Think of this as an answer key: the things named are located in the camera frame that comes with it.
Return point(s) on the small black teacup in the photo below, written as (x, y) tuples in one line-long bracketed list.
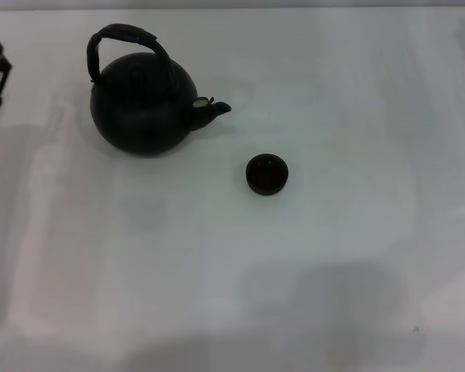
[(266, 175)]

